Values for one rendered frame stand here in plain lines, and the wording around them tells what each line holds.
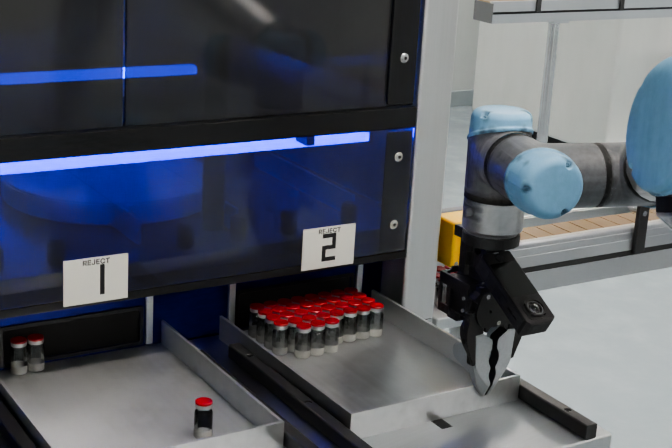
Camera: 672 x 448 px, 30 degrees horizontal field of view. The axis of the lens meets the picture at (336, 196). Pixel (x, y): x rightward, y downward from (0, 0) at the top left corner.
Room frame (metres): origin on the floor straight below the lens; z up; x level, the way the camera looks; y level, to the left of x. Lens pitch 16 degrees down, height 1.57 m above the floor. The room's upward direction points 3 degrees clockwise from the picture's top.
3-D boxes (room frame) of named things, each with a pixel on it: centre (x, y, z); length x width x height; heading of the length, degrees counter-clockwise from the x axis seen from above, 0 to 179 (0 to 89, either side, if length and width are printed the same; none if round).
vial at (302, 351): (1.59, 0.03, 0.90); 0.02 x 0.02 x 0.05
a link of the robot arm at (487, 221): (1.47, -0.19, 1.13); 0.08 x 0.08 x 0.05
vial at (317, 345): (1.60, 0.01, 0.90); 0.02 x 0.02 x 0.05
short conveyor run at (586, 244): (2.08, -0.36, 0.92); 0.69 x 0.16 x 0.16; 122
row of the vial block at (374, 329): (1.64, 0.00, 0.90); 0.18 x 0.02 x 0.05; 123
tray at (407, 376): (1.56, -0.05, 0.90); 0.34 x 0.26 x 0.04; 33
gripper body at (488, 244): (1.48, -0.19, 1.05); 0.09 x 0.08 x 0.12; 32
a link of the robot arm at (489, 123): (1.47, -0.19, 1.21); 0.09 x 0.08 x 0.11; 17
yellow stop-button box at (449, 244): (1.81, -0.19, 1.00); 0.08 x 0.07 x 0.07; 32
